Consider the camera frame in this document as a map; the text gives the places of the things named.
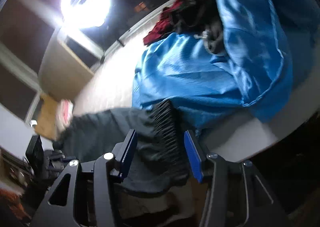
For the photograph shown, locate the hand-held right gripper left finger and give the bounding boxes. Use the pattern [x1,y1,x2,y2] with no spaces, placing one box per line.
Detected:
[30,129,138,227]

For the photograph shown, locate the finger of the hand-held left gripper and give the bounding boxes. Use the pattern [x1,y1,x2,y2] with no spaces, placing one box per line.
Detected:
[44,149,73,177]

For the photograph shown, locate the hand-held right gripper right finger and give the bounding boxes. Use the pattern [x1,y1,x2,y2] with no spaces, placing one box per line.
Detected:
[184,130,288,227]

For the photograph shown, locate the dark green pants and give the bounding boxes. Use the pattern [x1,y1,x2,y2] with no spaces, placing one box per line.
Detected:
[54,100,190,195]

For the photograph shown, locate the beige ribbed sweater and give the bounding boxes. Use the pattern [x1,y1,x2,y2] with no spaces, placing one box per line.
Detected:
[55,100,73,140]

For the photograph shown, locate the pine wood board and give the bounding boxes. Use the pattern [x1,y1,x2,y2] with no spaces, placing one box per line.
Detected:
[35,93,60,140]

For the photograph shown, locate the pink garment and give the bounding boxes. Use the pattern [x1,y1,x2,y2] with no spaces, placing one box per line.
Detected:
[61,100,74,125]

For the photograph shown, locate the cardboard box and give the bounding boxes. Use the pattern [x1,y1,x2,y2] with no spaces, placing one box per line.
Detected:
[37,29,95,102]

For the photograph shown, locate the blue garment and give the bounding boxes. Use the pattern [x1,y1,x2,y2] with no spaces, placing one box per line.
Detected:
[132,0,315,135]

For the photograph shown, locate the white framed window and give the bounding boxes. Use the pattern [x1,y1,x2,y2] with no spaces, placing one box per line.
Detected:
[0,42,43,122]

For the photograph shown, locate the dark red garment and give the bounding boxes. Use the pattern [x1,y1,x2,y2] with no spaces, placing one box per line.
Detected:
[143,0,198,45]

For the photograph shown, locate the black garment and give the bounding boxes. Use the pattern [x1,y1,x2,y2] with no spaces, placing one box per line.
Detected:
[172,0,225,53]

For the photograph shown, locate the white window frame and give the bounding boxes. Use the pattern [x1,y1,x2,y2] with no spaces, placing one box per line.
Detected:
[56,28,107,72]

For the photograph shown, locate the ring light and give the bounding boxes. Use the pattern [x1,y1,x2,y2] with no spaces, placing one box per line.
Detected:
[60,0,112,28]

